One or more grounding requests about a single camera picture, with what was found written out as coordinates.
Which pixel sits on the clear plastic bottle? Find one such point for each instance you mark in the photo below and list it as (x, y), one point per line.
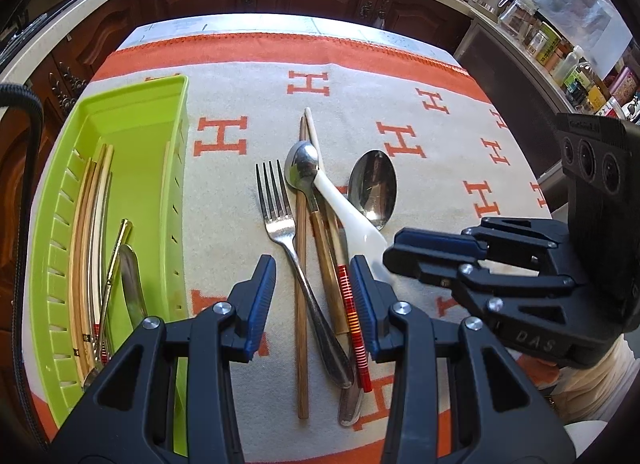
(570, 66)

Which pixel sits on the glass pitcher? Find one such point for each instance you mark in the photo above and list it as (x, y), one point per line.
(517, 16)

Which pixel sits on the pink box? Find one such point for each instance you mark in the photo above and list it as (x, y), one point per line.
(622, 86)

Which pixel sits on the dark bottle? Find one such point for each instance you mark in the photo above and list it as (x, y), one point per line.
(580, 86)

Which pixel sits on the green plastic utensil tray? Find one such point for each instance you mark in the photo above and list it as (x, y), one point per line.
(135, 153)

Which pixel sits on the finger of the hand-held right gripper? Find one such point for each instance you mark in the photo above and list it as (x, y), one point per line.
(415, 264)
(440, 240)

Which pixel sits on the yellow jar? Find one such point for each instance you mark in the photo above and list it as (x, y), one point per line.
(595, 98)

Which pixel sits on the silver fork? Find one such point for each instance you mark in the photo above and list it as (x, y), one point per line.
(280, 229)

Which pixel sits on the pale kitchen countertop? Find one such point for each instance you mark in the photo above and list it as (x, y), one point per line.
(75, 3)

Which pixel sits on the cream chopstick black marked end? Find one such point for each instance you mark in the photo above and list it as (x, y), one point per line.
(77, 269)

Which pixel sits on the small glass jar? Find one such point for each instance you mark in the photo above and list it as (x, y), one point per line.
(536, 42)

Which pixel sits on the silver metal chopstick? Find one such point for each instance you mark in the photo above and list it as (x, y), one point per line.
(122, 244)

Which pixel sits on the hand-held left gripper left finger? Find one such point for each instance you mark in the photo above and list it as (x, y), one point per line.
(260, 314)

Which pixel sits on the orange cream printed blanket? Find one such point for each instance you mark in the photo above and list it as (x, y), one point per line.
(250, 93)

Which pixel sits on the large silver spoon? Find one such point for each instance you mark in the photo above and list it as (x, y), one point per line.
(372, 189)

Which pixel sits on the green labelled can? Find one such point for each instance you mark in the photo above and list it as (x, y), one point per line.
(550, 46)

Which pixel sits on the translucent plastic bag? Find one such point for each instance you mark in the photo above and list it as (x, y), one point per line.
(595, 8)

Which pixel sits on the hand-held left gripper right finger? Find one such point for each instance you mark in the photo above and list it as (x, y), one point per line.
(364, 314)

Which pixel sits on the white ceramic spoon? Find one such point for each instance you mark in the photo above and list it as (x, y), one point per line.
(350, 224)

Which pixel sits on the brown wooden chopstick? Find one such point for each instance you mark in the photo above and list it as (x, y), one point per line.
(301, 344)

